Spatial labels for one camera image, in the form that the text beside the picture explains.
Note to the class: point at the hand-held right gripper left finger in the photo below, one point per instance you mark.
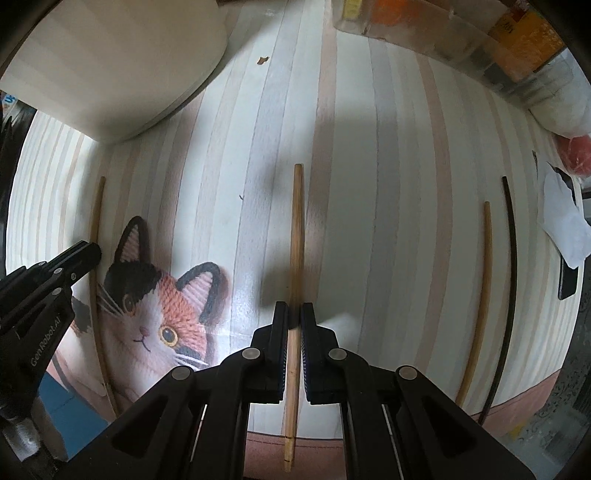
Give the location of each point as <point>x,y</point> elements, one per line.
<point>280,360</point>

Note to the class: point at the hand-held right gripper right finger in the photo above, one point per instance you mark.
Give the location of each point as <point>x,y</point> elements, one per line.
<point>308,360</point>

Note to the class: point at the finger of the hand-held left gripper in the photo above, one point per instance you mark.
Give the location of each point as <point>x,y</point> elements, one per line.
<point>69,267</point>

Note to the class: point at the cream ribbed utensil holder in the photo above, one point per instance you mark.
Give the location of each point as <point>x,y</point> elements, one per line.
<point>115,60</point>

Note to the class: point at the striped cat print tablecloth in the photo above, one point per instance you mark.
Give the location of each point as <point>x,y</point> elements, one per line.
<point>392,207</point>

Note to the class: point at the black chopstick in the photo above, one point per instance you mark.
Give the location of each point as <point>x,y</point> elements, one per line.
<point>511,277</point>

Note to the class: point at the black smartphone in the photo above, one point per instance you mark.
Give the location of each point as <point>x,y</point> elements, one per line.
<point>569,281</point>

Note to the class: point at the white paper tissue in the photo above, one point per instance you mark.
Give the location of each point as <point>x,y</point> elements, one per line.
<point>561,217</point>

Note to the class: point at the red tomato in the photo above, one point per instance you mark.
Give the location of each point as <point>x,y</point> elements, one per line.
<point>577,154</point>

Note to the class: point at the clear plastic organizer tray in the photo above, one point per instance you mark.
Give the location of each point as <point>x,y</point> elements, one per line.
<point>461,50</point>

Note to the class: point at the white powder bag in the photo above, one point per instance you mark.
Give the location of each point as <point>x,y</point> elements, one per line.
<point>563,117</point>

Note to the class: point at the yellow seasoning box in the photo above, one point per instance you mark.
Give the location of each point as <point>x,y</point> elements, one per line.
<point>351,8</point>

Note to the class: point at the white orange seasoning bag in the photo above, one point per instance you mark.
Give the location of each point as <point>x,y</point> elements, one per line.
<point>397,11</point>

